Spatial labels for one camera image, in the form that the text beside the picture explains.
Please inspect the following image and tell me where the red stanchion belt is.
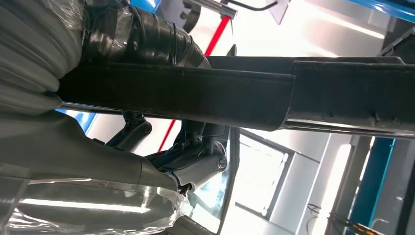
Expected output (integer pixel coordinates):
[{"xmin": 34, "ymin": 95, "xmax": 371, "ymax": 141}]
[{"xmin": 157, "ymin": 15, "xmax": 231, "ymax": 153}]

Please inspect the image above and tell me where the chrome stanchion post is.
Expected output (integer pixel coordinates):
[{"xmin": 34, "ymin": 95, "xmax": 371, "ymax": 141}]
[{"xmin": 186, "ymin": 0, "xmax": 238, "ymax": 19}]

